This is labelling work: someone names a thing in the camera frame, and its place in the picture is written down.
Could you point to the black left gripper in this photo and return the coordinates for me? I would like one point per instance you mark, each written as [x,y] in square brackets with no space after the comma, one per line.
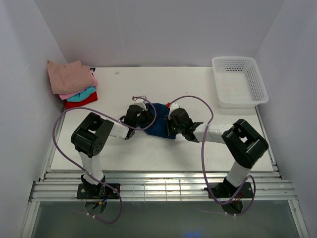
[148,117]

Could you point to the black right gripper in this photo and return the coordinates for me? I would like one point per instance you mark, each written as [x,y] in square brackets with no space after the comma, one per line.
[169,121]

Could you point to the blue printed t shirt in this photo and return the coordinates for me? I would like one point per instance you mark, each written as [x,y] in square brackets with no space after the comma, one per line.
[159,127]

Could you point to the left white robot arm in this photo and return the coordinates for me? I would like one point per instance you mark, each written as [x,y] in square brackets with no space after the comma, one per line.
[90,137]

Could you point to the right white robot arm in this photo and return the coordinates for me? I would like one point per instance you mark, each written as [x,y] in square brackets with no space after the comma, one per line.
[244,143]

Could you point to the teal folded t shirt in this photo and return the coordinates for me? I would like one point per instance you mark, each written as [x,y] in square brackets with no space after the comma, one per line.
[82,95]

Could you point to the red folded t shirt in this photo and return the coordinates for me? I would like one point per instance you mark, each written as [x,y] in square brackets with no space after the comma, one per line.
[92,98]

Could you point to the white plastic basket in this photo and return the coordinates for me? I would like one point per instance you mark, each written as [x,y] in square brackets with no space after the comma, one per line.
[239,83]

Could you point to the pink folded t shirt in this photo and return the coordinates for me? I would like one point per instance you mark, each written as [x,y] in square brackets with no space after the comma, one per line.
[66,96]

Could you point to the beige folded t shirt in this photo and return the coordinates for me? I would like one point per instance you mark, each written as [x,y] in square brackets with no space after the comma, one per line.
[69,78]

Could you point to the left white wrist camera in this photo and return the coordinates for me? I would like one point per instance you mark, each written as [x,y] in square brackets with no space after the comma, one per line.
[140,101]

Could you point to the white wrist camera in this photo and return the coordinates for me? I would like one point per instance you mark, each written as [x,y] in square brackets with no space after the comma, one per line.
[171,107]
[140,101]

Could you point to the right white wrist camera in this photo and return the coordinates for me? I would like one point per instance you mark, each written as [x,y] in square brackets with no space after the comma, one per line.
[171,107]

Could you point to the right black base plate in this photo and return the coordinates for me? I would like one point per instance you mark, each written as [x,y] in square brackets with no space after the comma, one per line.
[223,190]

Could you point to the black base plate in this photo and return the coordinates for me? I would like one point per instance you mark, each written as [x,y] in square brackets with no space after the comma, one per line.
[223,190]
[99,191]

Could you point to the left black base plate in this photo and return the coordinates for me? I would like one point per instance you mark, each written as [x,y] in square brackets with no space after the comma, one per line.
[99,191]

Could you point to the aluminium rail frame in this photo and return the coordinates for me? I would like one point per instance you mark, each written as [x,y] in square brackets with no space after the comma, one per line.
[160,186]

